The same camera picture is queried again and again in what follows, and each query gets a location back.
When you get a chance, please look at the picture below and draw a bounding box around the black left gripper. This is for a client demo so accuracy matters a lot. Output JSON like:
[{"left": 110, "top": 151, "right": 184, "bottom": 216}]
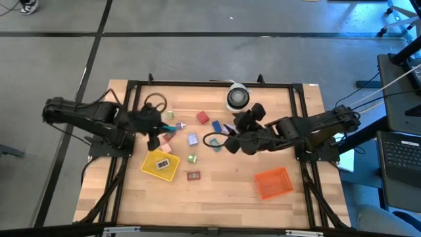
[{"left": 133, "top": 105, "right": 172, "bottom": 152}]

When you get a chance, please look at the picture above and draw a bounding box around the grey chair seat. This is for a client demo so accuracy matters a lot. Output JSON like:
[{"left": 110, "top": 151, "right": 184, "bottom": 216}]
[{"left": 357, "top": 202, "right": 421, "bottom": 237}]

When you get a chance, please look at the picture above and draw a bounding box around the orange plastic basket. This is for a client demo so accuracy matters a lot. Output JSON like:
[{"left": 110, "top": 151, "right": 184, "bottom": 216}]
[{"left": 253, "top": 167, "right": 295, "bottom": 200}]

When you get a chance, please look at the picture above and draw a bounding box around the white digital clock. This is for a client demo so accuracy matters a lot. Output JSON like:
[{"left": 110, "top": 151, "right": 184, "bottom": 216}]
[{"left": 155, "top": 158, "right": 171, "bottom": 171}]

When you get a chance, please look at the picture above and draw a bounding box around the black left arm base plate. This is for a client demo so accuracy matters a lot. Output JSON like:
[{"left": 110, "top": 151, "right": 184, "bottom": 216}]
[{"left": 87, "top": 134, "right": 136, "bottom": 158}]

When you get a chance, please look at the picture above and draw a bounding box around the yellow plastic basket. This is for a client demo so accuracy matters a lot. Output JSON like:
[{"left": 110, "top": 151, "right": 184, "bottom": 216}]
[{"left": 141, "top": 149, "right": 181, "bottom": 182}]

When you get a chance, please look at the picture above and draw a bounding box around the person's shoe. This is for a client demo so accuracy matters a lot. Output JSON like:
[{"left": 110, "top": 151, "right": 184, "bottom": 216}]
[{"left": 19, "top": 0, "right": 39, "bottom": 16}]

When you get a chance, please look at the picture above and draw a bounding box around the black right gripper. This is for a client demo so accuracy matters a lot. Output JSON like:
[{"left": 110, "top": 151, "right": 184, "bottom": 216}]
[{"left": 223, "top": 102, "right": 266, "bottom": 154}]

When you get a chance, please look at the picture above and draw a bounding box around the white cable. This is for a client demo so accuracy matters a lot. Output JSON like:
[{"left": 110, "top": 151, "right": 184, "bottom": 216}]
[{"left": 350, "top": 62, "right": 421, "bottom": 107}]

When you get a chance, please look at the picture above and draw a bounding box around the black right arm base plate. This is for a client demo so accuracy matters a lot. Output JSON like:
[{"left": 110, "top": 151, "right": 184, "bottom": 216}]
[{"left": 293, "top": 144, "right": 340, "bottom": 163}]

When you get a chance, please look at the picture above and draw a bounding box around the grey floor object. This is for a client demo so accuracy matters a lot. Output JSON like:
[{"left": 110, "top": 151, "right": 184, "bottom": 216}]
[{"left": 0, "top": 144, "right": 26, "bottom": 159}]

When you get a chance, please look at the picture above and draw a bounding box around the black monitor stand pole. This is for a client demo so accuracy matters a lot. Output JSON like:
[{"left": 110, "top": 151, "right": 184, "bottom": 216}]
[{"left": 389, "top": 36, "right": 421, "bottom": 66}]

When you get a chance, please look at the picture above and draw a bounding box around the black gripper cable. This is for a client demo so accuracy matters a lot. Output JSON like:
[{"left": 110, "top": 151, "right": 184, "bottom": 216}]
[
  {"left": 143, "top": 92, "right": 168, "bottom": 113},
  {"left": 202, "top": 131, "right": 231, "bottom": 149}
]

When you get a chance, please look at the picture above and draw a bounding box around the silver frame bracket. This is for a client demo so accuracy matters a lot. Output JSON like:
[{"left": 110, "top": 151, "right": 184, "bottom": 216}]
[
  {"left": 102, "top": 226, "right": 141, "bottom": 237},
  {"left": 285, "top": 229, "right": 325, "bottom": 237}
]

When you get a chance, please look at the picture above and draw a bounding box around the black laptop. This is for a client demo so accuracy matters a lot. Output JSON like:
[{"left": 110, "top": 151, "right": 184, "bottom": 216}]
[{"left": 376, "top": 130, "right": 421, "bottom": 189}]

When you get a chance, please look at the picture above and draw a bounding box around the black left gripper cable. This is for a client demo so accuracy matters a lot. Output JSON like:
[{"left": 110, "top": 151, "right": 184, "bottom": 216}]
[{"left": 143, "top": 92, "right": 168, "bottom": 113}]

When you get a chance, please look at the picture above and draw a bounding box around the black side table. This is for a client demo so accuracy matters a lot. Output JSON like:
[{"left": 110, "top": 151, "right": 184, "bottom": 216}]
[{"left": 377, "top": 53, "right": 421, "bottom": 213}]

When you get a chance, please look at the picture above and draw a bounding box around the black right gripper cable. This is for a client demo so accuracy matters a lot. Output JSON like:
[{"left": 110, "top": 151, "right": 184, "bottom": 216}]
[{"left": 202, "top": 131, "right": 231, "bottom": 149}]

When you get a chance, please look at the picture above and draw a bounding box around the red rectangular box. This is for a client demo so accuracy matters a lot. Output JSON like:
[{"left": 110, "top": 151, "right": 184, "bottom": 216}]
[{"left": 196, "top": 111, "right": 211, "bottom": 125}]

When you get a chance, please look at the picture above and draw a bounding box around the white paper sheet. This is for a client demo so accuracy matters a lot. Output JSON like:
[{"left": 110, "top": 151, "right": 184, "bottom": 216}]
[{"left": 338, "top": 148, "right": 356, "bottom": 172}]

